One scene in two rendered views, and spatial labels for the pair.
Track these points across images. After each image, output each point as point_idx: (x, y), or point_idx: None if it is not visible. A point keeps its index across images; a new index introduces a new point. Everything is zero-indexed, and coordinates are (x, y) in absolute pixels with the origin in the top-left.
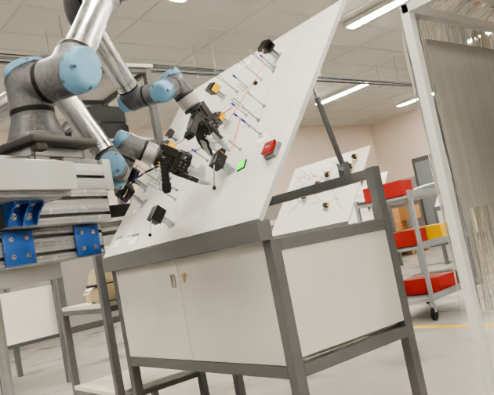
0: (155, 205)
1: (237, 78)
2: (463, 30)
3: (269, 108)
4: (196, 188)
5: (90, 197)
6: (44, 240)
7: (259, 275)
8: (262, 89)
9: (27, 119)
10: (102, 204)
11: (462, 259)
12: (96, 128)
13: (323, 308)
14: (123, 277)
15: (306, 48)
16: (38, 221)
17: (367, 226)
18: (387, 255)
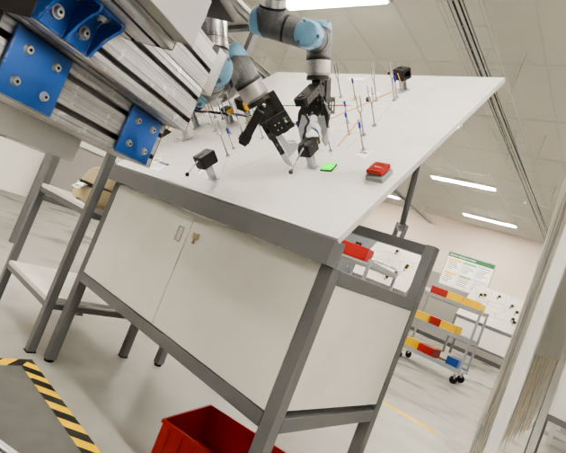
0: (210, 149)
1: (353, 84)
2: None
3: (381, 130)
4: (259, 159)
5: (179, 83)
6: (82, 92)
7: (293, 296)
8: (375, 109)
9: None
10: (188, 103)
11: (509, 408)
12: None
13: (331, 365)
14: (124, 195)
15: (446, 100)
16: (94, 55)
17: (403, 300)
18: (399, 336)
